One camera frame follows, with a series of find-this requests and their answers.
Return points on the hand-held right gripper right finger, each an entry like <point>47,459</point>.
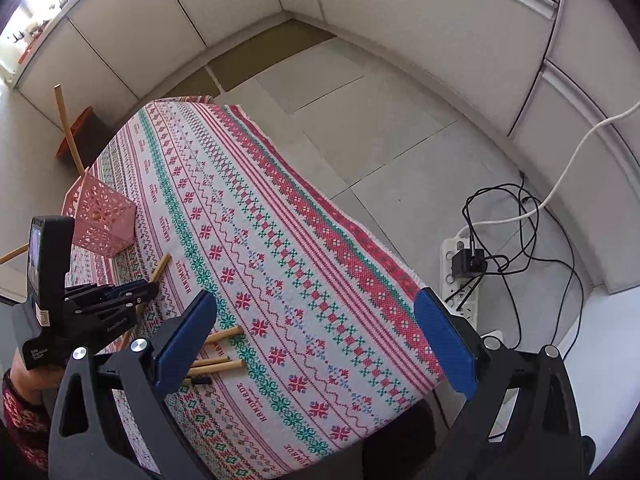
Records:
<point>445,345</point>

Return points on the white power strip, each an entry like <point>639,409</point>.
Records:
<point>462,305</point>

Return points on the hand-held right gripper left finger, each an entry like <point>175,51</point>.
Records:
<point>186,342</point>

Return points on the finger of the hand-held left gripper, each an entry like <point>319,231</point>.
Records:
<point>145,299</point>
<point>135,289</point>

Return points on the red plastic stool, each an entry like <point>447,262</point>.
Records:
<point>75,132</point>

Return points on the patterned embroidered tablecloth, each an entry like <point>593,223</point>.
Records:
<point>280,270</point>

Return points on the black power adapter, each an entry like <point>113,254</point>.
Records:
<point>469,261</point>

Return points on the person's left forearm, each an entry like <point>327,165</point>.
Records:
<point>22,410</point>

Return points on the black-tipped utensil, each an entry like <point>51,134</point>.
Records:
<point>197,382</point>

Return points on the pink perforated plastic basket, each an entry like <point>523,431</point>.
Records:
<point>102,215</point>

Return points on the long wooden utensil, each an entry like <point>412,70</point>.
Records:
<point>67,125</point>

